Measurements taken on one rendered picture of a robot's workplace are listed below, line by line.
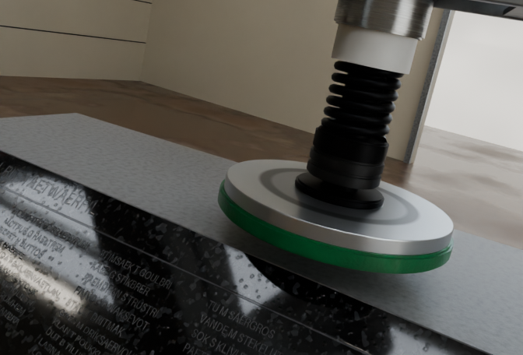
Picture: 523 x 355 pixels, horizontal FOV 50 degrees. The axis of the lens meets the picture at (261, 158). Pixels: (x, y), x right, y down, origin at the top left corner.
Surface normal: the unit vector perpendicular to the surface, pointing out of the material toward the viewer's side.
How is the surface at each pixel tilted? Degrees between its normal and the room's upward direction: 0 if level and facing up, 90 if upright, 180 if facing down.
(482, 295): 0
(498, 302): 0
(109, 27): 90
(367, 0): 90
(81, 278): 45
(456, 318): 0
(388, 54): 90
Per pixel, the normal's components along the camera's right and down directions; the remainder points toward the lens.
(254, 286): -0.19, -0.60
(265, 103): -0.53, 0.09
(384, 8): -0.18, 0.19
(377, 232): 0.20, -0.95
